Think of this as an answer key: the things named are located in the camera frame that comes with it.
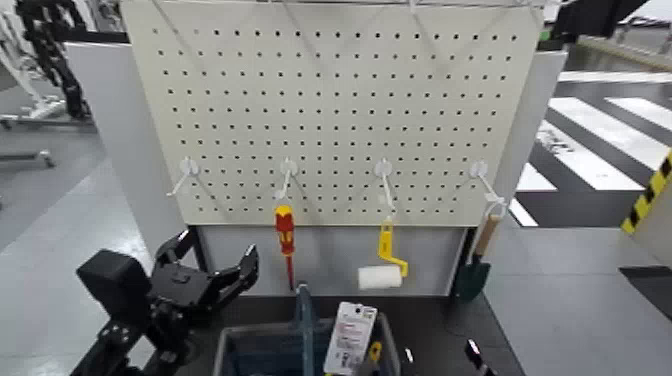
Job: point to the small yellow tool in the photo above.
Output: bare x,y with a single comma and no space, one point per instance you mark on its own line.
375,350

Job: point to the white packaged card item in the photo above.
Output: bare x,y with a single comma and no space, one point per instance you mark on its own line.
349,336

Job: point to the white partition panel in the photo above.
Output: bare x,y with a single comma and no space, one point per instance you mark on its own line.
131,131

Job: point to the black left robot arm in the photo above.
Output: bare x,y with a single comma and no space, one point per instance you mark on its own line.
131,346

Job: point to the red yellow screwdriver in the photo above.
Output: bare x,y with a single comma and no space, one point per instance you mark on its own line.
284,226

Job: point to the black floor mat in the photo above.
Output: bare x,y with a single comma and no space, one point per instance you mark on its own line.
651,291

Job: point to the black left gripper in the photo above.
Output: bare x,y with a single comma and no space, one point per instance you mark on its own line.
181,288

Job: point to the grey plastic crate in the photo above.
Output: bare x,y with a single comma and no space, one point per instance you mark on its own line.
252,354

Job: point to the white metal stand frame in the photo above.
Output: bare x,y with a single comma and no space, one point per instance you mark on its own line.
21,68

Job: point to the grey bar with caster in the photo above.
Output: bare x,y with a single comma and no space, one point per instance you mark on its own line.
31,156

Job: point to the black background equipment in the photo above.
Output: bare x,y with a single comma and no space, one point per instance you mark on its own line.
588,18

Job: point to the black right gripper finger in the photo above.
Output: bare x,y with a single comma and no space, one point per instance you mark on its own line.
408,356
475,354

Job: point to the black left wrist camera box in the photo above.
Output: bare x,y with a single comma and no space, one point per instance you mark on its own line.
113,283

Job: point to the white pegboard hook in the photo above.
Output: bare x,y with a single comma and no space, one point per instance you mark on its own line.
383,169
288,168
189,167
478,169

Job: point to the beige board with hazard stripes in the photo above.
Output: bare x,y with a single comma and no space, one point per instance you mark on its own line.
651,210

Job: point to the beige perforated pegboard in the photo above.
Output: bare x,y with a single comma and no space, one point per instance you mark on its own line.
336,105

